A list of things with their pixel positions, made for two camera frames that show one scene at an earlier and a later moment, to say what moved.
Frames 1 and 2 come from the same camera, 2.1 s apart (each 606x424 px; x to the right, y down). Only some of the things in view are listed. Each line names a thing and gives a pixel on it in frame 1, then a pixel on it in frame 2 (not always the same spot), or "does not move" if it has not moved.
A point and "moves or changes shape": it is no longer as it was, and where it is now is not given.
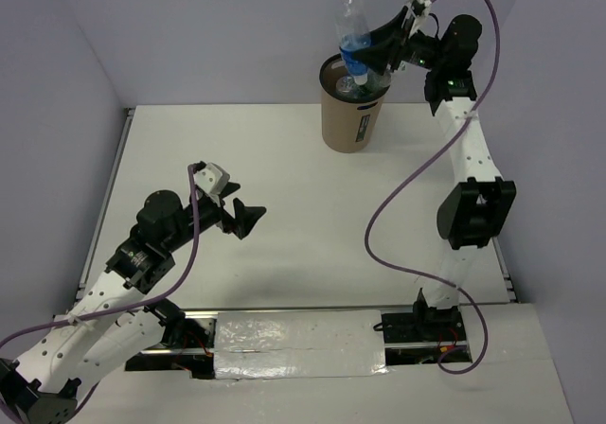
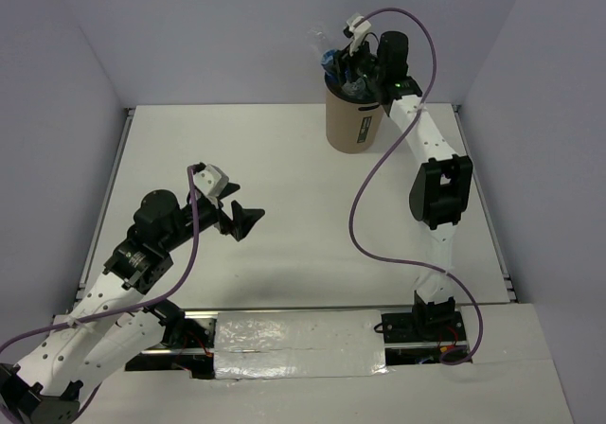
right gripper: [379, 56] to [365, 46]
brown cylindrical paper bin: [348, 125] does not move
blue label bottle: [353, 29] moves or changes shape
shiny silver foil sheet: [255, 344] does not move
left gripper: [245, 217] does not move
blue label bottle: [346, 85] does not move
